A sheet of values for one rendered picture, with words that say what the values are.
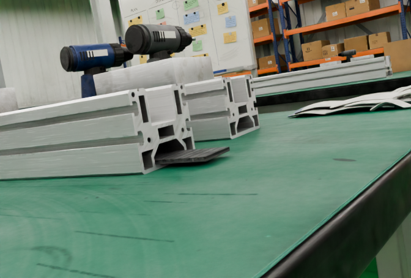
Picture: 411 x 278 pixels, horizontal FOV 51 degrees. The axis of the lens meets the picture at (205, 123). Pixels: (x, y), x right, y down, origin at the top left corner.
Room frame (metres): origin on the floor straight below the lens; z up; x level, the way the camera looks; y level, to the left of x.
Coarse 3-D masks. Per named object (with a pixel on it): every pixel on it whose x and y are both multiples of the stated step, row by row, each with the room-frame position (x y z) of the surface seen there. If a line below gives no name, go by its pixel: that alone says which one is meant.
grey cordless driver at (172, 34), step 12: (144, 24) 0.84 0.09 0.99; (156, 24) 0.87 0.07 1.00; (132, 36) 0.83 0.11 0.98; (144, 36) 0.82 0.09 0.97; (156, 36) 0.84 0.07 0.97; (168, 36) 0.87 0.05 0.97; (180, 36) 0.91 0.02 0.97; (132, 48) 0.84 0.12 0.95; (144, 48) 0.83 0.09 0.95; (156, 48) 0.85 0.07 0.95; (168, 48) 0.88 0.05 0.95; (180, 48) 0.92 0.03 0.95; (156, 60) 0.86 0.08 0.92
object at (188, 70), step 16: (144, 64) 0.64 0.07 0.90; (160, 64) 0.62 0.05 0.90; (176, 64) 0.62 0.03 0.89; (192, 64) 0.66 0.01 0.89; (208, 64) 0.70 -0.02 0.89; (96, 80) 0.69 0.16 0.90; (112, 80) 0.68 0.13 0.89; (128, 80) 0.66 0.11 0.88; (144, 80) 0.64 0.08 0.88; (160, 80) 0.63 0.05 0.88; (176, 80) 0.61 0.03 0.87; (192, 80) 0.65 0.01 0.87
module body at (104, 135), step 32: (96, 96) 0.44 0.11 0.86; (128, 96) 0.42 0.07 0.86; (160, 96) 0.49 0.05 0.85; (0, 128) 0.55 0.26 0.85; (32, 128) 0.50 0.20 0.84; (64, 128) 0.47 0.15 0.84; (96, 128) 0.45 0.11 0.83; (128, 128) 0.42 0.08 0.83; (160, 128) 0.48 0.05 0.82; (0, 160) 0.54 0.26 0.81; (32, 160) 0.51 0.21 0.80; (64, 160) 0.48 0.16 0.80; (96, 160) 0.45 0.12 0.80; (128, 160) 0.43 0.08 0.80
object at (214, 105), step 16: (208, 80) 0.59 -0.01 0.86; (224, 80) 0.59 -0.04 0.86; (240, 80) 0.65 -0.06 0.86; (192, 96) 0.62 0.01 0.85; (208, 96) 0.61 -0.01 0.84; (224, 96) 0.58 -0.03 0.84; (240, 96) 0.65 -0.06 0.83; (192, 112) 0.61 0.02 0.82; (208, 112) 0.60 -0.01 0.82; (224, 112) 0.59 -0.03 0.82; (240, 112) 0.64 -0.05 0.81; (256, 112) 0.66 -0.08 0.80; (192, 128) 0.61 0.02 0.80; (208, 128) 0.60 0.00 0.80; (224, 128) 0.58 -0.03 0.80; (240, 128) 0.66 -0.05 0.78; (256, 128) 0.65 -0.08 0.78
